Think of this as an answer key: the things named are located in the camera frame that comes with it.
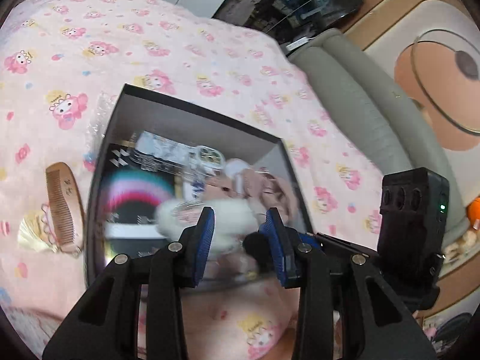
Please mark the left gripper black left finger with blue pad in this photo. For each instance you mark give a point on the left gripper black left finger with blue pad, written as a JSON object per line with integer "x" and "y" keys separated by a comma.
{"x": 103, "y": 324}

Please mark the clear plastic wrapper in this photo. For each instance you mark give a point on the clear plastic wrapper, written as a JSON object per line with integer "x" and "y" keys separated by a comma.
{"x": 97, "y": 127}

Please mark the pink plush doll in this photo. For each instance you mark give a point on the pink plush doll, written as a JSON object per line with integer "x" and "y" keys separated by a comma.
{"x": 261, "y": 189}

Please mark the brown wooden comb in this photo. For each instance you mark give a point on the brown wooden comb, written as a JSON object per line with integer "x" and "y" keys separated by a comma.
{"x": 65, "y": 208}

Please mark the black screen protector package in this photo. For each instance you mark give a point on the black screen protector package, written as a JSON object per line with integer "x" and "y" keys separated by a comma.
{"x": 127, "y": 201}

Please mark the cartoon face floor rug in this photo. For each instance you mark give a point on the cartoon face floor rug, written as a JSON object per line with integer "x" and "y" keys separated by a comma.
{"x": 433, "y": 55}

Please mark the clear cartoon phone case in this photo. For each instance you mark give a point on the clear cartoon phone case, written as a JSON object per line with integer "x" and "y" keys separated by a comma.
{"x": 156, "y": 153}

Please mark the pink cartoon print blanket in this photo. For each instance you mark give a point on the pink cartoon print blanket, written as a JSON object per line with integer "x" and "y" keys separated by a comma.
{"x": 59, "y": 57}

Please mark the black cardboard shoe box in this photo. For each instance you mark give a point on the black cardboard shoe box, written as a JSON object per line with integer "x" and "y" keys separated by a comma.
{"x": 137, "y": 110}

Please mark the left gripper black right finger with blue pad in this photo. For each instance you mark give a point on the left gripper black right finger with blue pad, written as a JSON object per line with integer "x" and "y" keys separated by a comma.
{"x": 366, "y": 334}

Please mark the white power strip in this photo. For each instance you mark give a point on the white power strip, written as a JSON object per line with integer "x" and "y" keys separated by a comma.
{"x": 291, "y": 47}

